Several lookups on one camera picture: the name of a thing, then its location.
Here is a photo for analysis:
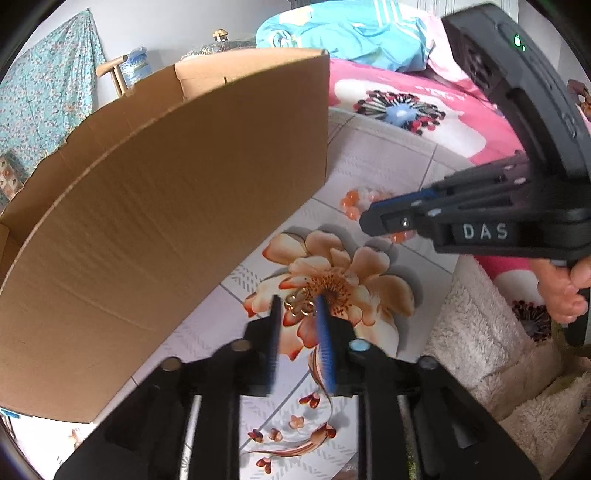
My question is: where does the grey blanket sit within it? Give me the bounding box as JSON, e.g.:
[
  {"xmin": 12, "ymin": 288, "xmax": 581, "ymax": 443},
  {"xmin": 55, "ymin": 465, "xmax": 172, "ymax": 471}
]
[{"xmin": 180, "ymin": 39, "xmax": 257, "ymax": 61}]

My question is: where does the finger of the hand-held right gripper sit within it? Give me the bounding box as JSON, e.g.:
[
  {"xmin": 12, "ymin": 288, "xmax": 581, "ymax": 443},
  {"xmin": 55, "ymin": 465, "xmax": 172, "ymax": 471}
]
[
  {"xmin": 359, "ymin": 180, "xmax": 541, "ymax": 238},
  {"xmin": 372, "ymin": 150, "xmax": 532, "ymax": 208}
]

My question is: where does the brown cardboard box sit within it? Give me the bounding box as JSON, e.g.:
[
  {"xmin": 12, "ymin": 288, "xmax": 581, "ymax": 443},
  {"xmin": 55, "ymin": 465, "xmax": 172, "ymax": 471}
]
[{"xmin": 0, "ymin": 48, "xmax": 331, "ymax": 423}]

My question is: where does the blue quilt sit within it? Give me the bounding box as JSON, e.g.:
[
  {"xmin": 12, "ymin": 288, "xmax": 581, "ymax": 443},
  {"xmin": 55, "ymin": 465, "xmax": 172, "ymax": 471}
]
[{"xmin": 255, "ymin": 0, "xmax": 437, "ymax": 72}]

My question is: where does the floral table cover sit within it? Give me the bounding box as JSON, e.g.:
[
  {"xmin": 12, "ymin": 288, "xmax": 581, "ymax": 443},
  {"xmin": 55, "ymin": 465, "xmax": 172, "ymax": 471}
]
[{"xmin": 55, "ymin": 108, "xmax": 481, "ymax": 480}]

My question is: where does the wooden rack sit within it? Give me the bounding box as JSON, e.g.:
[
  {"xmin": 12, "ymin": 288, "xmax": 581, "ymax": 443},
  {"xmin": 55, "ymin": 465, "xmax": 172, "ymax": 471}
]
[{"xmin": 95, "ymin": 54, "xmax": 130, "ymax": 99}]

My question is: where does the person's right hand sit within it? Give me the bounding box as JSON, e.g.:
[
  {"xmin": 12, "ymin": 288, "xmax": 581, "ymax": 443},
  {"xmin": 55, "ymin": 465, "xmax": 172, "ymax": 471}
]
[{"xmin": 531, "ymin": 256, "xmax": 591, "ymax": 325}]

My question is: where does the teal floral hanging cloth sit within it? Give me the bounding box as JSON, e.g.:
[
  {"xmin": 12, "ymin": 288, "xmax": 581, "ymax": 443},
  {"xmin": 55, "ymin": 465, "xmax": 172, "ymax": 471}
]
[{"xmin": 0, "ymin": 9, "xmax": 107, "ymax": 204}]

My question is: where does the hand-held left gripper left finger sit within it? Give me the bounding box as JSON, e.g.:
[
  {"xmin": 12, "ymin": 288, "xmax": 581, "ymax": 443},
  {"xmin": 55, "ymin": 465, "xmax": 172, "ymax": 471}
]
[{"xmin": 53, "ymin": 295, "xmax": 283, "ymax": 480}]

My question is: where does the tall patterned box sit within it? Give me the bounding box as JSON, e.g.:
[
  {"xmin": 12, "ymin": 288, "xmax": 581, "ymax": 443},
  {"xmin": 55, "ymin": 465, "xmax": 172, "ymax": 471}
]
[{"xmin": 0, "ymin": 154, "xmax": 24, "ymax": 206}]

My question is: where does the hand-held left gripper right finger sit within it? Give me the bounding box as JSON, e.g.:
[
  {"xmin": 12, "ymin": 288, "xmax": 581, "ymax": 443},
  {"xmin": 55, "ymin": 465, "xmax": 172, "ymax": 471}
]
[{"xmin": 315, "ymin": 295, "xmax": 541, "ymax": 480}]

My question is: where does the gold jewelry piece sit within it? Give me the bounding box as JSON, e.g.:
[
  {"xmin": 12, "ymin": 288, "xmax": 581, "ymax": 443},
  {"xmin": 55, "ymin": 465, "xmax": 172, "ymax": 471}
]
[{"xmin": 283, "ymin": 286, "xmax": 319, "ymax": 326}]

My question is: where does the blue water jug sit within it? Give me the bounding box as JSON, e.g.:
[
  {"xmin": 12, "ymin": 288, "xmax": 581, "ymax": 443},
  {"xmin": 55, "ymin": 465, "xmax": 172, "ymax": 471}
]
[{"xmin": 121, "ymin": 46, "xmax": 153, "ymax": 86}]

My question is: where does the orange bead bracelet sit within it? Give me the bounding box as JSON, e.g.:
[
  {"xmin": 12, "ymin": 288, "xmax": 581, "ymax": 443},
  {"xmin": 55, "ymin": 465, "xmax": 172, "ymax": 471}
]
[{"xmin": 341, "ymin": 187, "xmax": 416, "ymax": 243}]

